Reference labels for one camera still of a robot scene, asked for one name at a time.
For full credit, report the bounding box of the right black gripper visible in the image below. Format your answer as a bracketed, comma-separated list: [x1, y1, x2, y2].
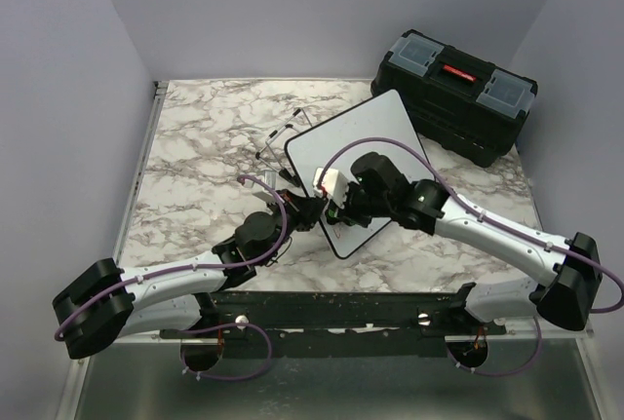
[329, 177, 393, 227]

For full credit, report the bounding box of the white whiteboard with red writing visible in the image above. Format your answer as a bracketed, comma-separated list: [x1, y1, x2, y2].
[285, 90, 433, 259]

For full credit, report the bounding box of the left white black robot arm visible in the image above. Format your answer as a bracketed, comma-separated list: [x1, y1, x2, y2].
[53, 189, 327, 360]

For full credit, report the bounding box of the green black whiteboard eraser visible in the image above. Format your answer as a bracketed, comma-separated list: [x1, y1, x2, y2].
[325, 202, 344, 222]

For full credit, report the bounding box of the black front mounting rail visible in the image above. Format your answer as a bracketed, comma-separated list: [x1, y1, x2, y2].
[99, 283, 530, 361]

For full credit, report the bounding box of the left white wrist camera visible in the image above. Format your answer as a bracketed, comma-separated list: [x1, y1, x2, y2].
[253, 171, 289, 207]

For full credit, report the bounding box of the black plastic toolbox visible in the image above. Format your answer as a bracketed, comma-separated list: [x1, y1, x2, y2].
[370, 29, 538, 168]

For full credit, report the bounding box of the black wire easel stand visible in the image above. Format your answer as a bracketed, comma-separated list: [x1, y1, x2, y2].
[254, 108, 313, 187]

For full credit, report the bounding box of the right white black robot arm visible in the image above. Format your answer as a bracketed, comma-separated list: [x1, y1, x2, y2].
[313, 152, 602, 334]

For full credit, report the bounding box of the aluminium frame extrusion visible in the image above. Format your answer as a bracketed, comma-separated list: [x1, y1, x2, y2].
[53, 81, 169, 419]

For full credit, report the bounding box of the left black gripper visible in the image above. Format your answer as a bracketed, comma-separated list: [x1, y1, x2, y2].
[258, 190, 330, 267]

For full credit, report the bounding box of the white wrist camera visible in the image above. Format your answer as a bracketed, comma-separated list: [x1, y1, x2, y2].
[253, 171, 289, 207]
[312, 168, 349, 200]

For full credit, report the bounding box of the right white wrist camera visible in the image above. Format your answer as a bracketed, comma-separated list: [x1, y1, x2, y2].
[312, 168, 349, 200]

